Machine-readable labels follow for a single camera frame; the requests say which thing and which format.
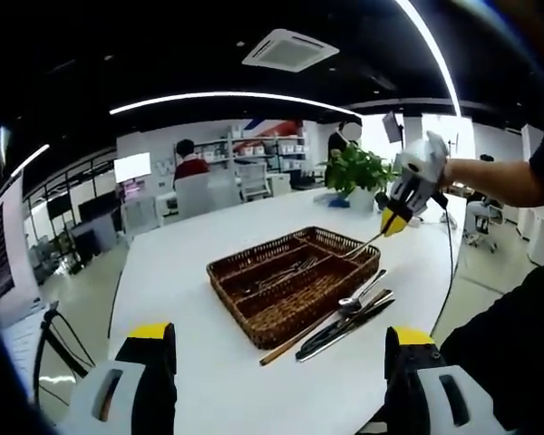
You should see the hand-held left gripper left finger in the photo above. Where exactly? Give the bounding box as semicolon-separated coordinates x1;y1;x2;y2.
56;321;179;435

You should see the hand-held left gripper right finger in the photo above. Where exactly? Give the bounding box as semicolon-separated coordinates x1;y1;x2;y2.
383;325;504;435

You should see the steel fork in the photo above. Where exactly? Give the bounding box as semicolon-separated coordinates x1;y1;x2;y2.
262;256;316;291
343;231;386;260
255;257;319;287

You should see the wooden chopstick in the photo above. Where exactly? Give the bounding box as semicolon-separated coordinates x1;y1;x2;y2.
260;289;393;365
258;289;393;367

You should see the brown wicker storage tray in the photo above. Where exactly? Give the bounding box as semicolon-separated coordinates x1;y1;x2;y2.
206;226;382;351

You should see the person's right hand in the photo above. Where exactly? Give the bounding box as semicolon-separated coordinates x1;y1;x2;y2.
428;130;457;191

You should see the studio light on stand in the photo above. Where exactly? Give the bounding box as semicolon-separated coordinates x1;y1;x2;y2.
381;111;407;146

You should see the green potted plant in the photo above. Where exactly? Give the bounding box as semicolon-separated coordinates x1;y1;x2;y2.
319;143;400;212

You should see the person's black clothing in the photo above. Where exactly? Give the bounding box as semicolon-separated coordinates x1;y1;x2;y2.
439;112;544;431

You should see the black tripod stand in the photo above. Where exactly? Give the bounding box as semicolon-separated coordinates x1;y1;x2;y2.
31;310;96;409

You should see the white cabinet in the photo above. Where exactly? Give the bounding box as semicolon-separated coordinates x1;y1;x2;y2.
267;174;291;198

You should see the long ceiling light strip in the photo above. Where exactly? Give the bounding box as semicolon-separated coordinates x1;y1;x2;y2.
393;0;463;117

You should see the white mesh office chair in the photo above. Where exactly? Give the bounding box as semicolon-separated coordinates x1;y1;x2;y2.
238;162;269;203

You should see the metal shelf with white boxes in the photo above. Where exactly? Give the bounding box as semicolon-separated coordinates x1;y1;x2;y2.
176;130;309;173

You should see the white ceiling air conditioner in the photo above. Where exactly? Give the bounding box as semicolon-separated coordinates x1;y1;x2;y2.
241;28;341;73

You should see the black desk monitor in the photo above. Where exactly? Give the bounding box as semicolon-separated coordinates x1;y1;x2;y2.
76;189;119;223

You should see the curved ceiling light strip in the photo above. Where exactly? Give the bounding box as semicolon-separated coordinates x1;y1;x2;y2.
108;92;362;118

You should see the black monitor on stand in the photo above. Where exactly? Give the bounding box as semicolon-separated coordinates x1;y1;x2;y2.
45;193;69;218

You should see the short ceiling light strip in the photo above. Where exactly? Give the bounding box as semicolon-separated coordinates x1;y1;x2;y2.
11;143;51;178

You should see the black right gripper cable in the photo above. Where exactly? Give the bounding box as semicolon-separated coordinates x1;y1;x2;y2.
432;192;457;336

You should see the white wall screen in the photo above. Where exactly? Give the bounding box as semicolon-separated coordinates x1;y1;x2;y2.
112;152;151;183

